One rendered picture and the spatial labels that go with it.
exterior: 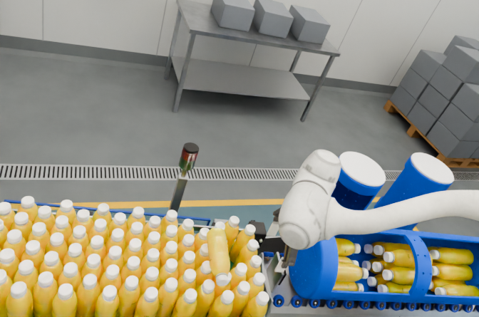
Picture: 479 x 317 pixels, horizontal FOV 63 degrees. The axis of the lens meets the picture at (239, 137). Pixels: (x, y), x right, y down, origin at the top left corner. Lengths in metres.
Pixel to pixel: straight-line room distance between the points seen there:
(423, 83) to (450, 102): 0.47
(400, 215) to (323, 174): 0.20
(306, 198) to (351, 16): 4.39
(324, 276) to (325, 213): 0.56
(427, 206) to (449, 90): 4.17
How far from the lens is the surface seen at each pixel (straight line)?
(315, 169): 1.02
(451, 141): 5.08
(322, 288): 1.49
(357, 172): 2.24
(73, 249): 1.38
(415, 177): 2.62
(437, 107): 5.24
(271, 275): 1.63
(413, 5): 5.69
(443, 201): 1.05
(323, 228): 0.93
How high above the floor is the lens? 2.22
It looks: 35 degrees down
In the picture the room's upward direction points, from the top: 21 degrees clockwise
